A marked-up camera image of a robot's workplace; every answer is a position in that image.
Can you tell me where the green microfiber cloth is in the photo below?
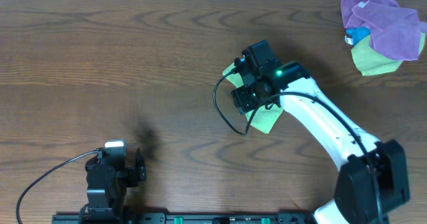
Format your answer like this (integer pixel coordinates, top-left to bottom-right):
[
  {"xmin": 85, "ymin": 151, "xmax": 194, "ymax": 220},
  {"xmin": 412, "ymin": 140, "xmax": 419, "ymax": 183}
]
[{"xmin": 217, "ymin": 63, "xmax": 283, "ymax": 134}]

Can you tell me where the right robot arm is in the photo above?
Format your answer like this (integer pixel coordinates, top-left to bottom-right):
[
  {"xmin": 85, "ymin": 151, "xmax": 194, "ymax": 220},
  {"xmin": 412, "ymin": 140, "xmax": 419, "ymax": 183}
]
[{"xmin": 230, "ymin": 41, "xmax": 410, "ymax": 223}]

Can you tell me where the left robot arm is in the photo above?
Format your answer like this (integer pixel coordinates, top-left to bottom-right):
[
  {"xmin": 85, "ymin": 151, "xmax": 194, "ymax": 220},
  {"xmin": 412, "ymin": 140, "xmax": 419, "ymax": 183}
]
[{"xmin": 77, "ymin": 147, "xmax": 147, "ymax": 223}]

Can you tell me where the blue cloth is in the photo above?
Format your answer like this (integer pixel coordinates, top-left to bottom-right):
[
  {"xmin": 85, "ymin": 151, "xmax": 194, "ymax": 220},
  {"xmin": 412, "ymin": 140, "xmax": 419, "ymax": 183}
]
[{"xmin": 344, "ymin": 27, "xmax": 370, "ymax": 46}]

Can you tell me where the purple microfiber cloth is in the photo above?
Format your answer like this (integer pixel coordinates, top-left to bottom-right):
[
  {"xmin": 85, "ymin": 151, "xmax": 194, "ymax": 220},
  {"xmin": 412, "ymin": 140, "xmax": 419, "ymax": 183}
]
[{"xmin": 340, "ymin": 0, "xmax": 426, "ymax": 61}]

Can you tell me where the left black cable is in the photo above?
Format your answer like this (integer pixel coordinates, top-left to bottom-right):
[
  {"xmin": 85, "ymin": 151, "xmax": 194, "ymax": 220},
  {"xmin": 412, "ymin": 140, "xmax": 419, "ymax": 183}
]
[{"xmin": 15, "ymin": 149, "xmax": 101, "ymax": 224}]

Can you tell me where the black cable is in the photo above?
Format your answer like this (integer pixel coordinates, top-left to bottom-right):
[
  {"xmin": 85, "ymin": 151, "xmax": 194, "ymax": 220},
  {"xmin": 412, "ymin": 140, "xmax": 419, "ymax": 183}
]
[
  {"xmin": 212, "ymin": 67, "xmax": 384, "ymax": 224},
  {"xmin": 15, "ymin": 149, "xmax": 101, "ymax": 224}
]

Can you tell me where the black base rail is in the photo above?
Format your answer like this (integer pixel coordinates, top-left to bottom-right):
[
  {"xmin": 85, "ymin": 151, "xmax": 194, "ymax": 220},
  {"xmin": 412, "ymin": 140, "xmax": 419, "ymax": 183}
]
[{"xmin": 51, "ymin": 212, "xmax": 317, "ymax": 224}]

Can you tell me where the right black cable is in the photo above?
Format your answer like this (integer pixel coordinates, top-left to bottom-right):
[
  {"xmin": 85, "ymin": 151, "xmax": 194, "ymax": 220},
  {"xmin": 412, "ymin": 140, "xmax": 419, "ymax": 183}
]
[{"xmin": 212, "ymin": 67, "xmax": 384, "ymax": 224}]

